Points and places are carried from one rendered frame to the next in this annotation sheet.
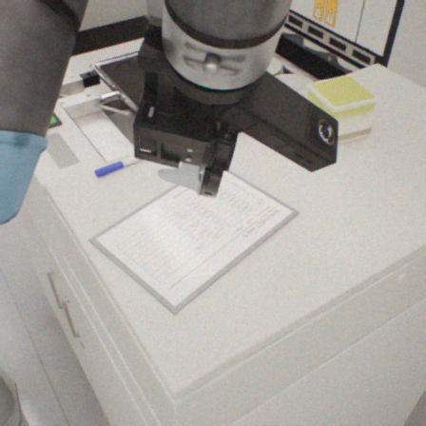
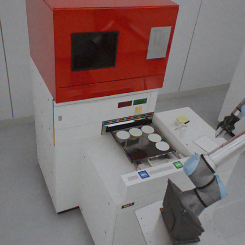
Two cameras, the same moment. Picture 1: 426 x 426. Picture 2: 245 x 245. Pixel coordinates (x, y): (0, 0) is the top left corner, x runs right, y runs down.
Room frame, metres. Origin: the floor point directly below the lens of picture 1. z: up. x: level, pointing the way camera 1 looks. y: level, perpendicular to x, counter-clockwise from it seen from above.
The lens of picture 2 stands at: (0.98, 1.77, 2.30)
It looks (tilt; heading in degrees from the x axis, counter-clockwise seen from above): 35 degrees down; 273
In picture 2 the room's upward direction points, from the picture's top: 7 degrees clockwise
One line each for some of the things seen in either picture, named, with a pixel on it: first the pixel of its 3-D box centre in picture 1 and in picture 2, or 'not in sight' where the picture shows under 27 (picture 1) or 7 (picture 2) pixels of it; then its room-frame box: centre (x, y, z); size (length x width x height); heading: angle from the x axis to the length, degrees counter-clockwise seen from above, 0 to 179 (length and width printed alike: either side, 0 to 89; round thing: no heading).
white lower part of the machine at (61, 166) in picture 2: not in sight; (88, 148); (1.37, -0.38, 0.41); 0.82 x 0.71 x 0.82; 33
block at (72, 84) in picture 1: (61, 87); (142, 169); (0.87, 0.29, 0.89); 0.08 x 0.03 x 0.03; 123
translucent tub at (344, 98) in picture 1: (338, 110); (181, 122); (0.62, -0.19, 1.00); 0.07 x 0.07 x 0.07; 21
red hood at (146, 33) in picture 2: not in sight; (95, 34); (1.35, -0.35, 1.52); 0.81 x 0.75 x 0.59; 33
